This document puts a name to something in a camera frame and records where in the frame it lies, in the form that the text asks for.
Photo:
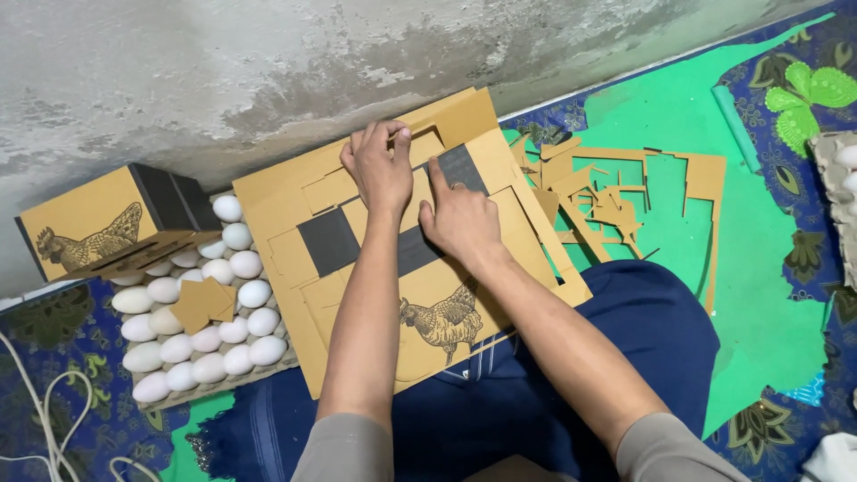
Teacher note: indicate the person's left hand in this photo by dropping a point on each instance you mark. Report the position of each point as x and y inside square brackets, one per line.
[378, 177]

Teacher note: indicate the person's right hand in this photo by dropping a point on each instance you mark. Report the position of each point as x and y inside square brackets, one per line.
[465, 224]

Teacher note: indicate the die-cut chicken print cardboard sheet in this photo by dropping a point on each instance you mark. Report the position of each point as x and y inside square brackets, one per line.
[442, 321]

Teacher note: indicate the heap of cardboard scraps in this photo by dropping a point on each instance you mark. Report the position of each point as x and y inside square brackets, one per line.
[602, 207]

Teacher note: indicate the dark blue sarong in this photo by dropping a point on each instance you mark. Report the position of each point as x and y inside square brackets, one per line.
[468, 415]

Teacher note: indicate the small brown cardboard cutout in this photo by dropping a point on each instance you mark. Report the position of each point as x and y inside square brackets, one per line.
[191, 308]
[223, 299]

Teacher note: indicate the group of white eggs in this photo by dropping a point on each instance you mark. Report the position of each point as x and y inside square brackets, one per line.
[201, 365]

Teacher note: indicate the grey long-sleeved shirt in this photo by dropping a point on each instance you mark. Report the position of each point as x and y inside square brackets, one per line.
[341, 452]

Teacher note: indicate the grey pulp egg tray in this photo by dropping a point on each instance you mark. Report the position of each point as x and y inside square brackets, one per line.
[224, 388]

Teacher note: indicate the rolled green strip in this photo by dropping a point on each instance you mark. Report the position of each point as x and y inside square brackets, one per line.
[736, 127]

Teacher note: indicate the folded chicken print cardboard box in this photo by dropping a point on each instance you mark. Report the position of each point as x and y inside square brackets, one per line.
[87, 224]

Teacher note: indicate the green plastic sheet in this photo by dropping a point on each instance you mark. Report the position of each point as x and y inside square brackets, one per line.
[756, 288]

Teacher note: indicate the blue floral patterned mat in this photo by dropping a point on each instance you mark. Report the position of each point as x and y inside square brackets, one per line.
[803, 221]

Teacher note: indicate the grey egg tray with cells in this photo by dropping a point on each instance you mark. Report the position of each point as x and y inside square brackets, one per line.
[837, 201]

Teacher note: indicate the white egg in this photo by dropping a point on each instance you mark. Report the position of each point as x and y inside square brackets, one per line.
[849, 156]
[851, 182]

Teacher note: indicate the white cloth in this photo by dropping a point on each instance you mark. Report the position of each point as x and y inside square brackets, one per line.
[833, 462]

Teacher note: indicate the brown cardboard offcut frame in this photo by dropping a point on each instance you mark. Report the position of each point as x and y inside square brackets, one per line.
[703, 181]

